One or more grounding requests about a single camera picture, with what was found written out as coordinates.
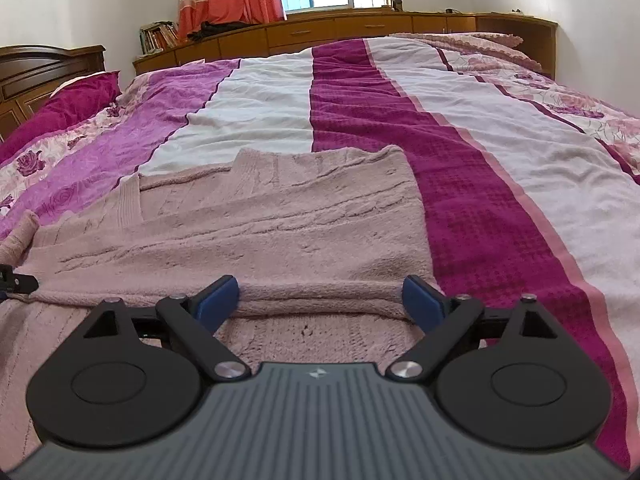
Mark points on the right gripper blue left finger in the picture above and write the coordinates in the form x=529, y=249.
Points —
x=192, y=322

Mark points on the pink knitted sweater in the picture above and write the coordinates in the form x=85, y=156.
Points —
x=319, y=244

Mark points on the pink folded blanket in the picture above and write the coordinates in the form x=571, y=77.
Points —
x=494, y=44

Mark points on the stack of books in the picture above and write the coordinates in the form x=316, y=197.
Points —
x=157, y=37

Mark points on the magenta pillow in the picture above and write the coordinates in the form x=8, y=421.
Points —
x=67, y=107

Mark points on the dark wooden headboard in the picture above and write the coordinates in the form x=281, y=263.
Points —
x=30, y=73

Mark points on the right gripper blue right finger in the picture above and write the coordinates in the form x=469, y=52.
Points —
x=450, y=326

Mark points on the dark clothes on cabinet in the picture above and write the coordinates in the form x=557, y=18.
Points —
x=208, y=29

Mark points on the purple pink striped bedspread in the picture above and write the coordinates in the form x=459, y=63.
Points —
x=526, y=185

